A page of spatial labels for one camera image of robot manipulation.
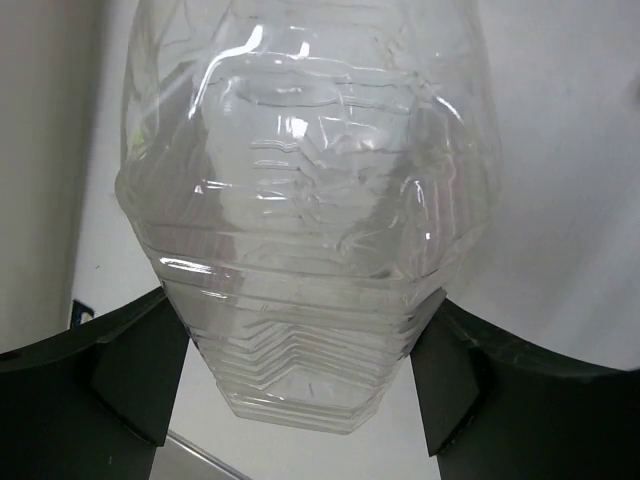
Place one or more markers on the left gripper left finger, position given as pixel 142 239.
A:
pixel 95 401

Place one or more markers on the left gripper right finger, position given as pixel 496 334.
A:
pixel 495 406

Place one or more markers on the wide ribbed clear bottle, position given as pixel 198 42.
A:
pixel 305 178

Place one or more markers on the left blue corner sticker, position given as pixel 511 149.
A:
pixel 80 314

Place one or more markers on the aluminium table frame rail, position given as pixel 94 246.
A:
pixel 180 459

